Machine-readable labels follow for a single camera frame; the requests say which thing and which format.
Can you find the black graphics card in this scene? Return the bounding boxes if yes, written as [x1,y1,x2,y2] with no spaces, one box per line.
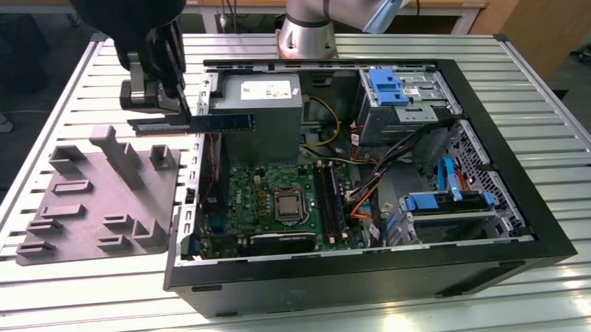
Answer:
[237,231,319,257]

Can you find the metal drive cage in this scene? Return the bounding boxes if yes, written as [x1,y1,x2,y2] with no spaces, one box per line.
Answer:
[357,67,463,146]

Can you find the wooden top desk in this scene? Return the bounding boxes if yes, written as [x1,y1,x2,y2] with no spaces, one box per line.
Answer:
[181,0,491,35]

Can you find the metal disk bay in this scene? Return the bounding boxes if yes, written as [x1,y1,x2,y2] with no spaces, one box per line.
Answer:
[385,192,532,247]

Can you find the grey power supply unit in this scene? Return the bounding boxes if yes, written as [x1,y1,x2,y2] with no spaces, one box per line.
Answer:
[209,74,305,163]

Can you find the black PC case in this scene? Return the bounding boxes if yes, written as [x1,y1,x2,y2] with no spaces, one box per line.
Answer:
[161,57,579,318]

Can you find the grey parts rack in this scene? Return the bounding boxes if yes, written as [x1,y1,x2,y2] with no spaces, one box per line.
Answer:
[15,123,181,267]

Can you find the silver CPU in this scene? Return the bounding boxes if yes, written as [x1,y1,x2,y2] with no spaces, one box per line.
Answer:
[277,197,301,216]

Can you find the black RAM slot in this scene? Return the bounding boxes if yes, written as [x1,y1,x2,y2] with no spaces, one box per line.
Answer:
[313,162,335,243]

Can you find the CPU socket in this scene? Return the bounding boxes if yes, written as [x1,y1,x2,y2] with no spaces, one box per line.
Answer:
[272,186,309,228]

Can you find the green motherboard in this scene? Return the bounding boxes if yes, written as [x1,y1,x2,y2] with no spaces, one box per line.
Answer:
[197,161,371,259]

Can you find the orange SATA wire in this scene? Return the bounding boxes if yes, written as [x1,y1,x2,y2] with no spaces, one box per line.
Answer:
[349,172,385,221]

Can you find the blue drive carrier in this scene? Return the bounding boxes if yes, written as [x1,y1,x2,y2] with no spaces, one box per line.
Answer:
[368,68,411,107]

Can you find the hard disk in blue carrier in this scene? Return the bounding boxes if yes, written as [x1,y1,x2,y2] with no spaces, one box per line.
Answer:
[400,191,498,217]

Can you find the blue SATA wire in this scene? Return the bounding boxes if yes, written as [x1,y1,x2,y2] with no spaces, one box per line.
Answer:
[436,156,465,203]

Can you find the yellow and black wires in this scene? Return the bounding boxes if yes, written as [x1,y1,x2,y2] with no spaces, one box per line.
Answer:
[299,95,343,156]

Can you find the wooden cabinet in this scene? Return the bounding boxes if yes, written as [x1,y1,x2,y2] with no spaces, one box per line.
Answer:
[469,0,591,82]

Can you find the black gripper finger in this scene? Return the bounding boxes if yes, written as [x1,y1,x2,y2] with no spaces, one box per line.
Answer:
[120,20,193,134]

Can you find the thin red wire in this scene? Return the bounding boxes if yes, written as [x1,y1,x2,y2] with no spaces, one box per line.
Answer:
[205,133,217,200]

